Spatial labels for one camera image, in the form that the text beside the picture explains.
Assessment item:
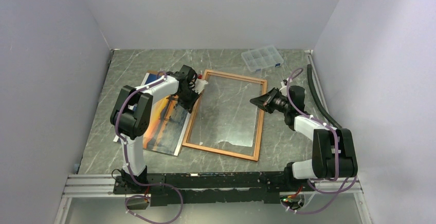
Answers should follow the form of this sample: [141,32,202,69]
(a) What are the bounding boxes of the black corrugated hose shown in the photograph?
[306,64,342,129]

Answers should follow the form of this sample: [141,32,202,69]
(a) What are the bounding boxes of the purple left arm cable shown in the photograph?
[114,71,184,224]

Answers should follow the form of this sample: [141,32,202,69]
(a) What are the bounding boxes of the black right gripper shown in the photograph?
[249,87,290,114]

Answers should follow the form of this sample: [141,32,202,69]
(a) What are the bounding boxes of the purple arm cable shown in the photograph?
[281,67,358,215]
[114,71,184,224]

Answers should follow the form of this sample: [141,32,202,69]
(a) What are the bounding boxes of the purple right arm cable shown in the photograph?
[281,67,358,215]

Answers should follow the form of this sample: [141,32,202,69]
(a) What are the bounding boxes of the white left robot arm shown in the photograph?
[110,65,208,193]

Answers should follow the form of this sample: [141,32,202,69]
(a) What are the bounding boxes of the orange wooden picture frame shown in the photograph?
[182,69,267,161]

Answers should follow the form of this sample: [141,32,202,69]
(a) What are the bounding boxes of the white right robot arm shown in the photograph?
[250,85,358,191]

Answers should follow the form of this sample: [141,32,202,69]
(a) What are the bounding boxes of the sunset photo print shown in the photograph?
[114,72,198,157]

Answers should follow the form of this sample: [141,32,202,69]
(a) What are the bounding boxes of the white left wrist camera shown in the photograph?
[193,74,208,95]

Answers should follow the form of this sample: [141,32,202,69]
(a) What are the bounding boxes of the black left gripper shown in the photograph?
[177,86,202,114]

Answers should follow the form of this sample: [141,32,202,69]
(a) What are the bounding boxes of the clear plastic organizer box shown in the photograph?
[241,45,284,72]

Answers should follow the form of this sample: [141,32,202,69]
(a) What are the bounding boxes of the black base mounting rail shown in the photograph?
[113,170,312,207]

